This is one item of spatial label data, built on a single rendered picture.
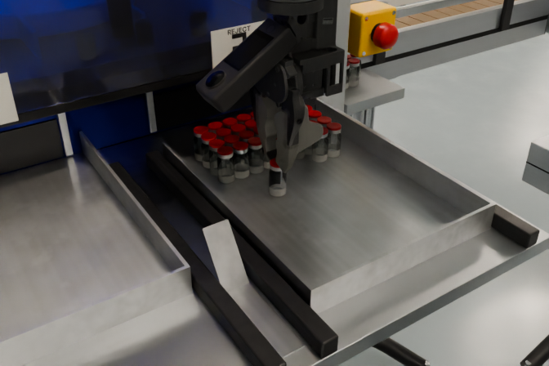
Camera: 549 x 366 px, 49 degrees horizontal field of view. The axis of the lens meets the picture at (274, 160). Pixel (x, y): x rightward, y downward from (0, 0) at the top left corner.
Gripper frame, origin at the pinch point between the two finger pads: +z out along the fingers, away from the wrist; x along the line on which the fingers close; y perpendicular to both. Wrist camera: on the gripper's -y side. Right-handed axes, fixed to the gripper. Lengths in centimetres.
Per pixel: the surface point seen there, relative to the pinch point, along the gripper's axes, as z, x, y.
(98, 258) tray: 5.0, -0.1, -22.9
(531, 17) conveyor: 4, 27, 86
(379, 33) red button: -7.3, 13.0, 27.6
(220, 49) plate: -9.2, 15.5, 1.3
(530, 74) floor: 93, 133, 255
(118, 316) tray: 4.2, -10.4, -24.4
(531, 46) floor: 93, 162, 295
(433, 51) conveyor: 5, 27, 55
